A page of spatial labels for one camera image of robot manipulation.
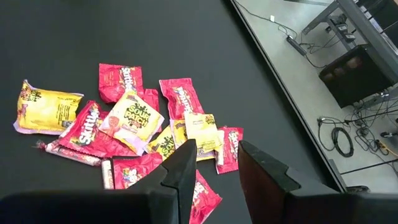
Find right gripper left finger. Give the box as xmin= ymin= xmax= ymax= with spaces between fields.
xmin=129 ymin=139 xmax=197 ymax=224

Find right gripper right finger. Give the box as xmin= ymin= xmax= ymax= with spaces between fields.
xmin=238 ymin=140 xmax=346 ymax=224

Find yellow Sour Patch candy pack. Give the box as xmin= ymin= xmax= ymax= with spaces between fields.
xmin=183 ymin=111 xmax=225 ymax=162
xmin=145 ymin=119 xmax=189 ymax=161
xmin=98 ymin=90 xmax=165 ymax=156
xmin=12 ymin=79 xmax=85 ymax=136

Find red Skittles candy pack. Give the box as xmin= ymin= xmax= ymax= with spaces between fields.
xmin=215 ymin=126 xmax=244 ymax=175
xmin=188 ymin=169 xmax=223 ymax=224
xmin=58 ymin=100 xmax=139 ymax=159
xmin=98 ymin=63 xmax=146 ymax=104
xmin=159 ymin=77 xmax=205 ymax=121
xmin=112 ymin=152 xmax=164 ymax=190
xmin=142 ymin=88 xmax=163 ymax=134

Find Smarties candy roll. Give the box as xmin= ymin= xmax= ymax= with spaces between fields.
xmin=34 ymin=139 xmax=103 ymax=167
xmin=101 ymin=159 xmax=115 ymax=190

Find black equipment box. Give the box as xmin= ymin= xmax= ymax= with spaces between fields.
xmin=318 ymin=44 xmax=393 ymax=109

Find black power strip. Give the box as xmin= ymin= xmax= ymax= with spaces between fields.
xmin=285 ymin=34 xmax=308 ymax=57

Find coiled black cable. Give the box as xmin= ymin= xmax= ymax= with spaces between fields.
xmin=330 ymin=126 xmax=355 ymax=159

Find tangled black cables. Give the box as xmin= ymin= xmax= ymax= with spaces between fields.
xmin=343 ymin=90 xmax=398 ymax=162

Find thin black cable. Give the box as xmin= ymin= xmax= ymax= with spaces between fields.
xmin=233 ymin=0 xmax=299 ymax=38

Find grey metal desk frame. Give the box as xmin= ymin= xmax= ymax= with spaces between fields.
xmin=301 ymin=0 xmax=398 ymax=85

